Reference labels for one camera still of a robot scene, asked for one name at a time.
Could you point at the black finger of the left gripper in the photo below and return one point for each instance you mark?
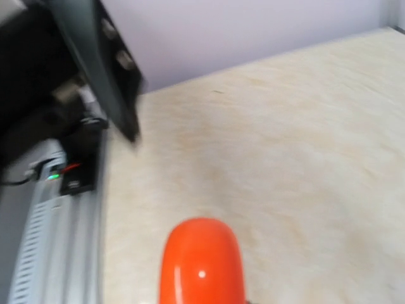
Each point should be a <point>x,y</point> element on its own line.
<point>102,56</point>

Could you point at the red round charging case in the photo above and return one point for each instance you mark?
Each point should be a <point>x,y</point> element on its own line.
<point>202,263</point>

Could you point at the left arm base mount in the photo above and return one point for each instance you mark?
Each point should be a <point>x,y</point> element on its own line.
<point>79,161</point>

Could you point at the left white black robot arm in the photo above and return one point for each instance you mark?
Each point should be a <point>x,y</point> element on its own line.
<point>46,45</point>

